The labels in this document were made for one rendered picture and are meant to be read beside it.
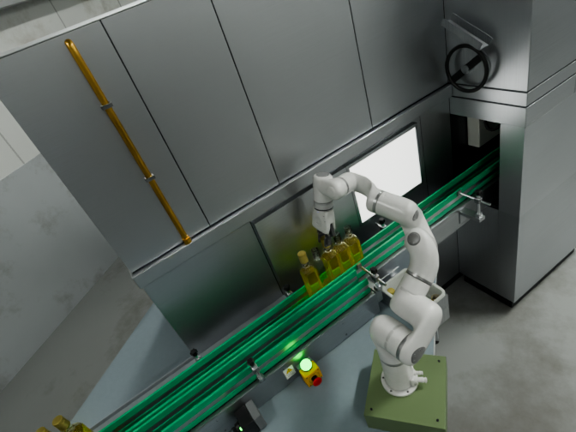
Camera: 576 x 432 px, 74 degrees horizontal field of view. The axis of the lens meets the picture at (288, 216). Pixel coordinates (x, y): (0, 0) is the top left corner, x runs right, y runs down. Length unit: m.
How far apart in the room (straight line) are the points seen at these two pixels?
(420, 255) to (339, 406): 0.68
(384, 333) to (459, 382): 1.27
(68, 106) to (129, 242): 0.46
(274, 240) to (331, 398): 0.64
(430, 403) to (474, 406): 0.95
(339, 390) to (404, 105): 1.24
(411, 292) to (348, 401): 0.56
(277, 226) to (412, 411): 0.81
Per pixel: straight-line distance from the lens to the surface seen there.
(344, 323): 1.66
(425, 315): 1.19
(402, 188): 1.97
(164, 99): 1.30
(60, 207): 4.18
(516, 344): 2.62
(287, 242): 1.63
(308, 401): 1.64
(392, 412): 1.46
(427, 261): 1.22
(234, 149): 1.41
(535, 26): 1.80
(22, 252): 3.99
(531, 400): 2.46
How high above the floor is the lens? 2.15
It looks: 34 degrees down
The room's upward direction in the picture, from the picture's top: 21 degrees counter-clockwise
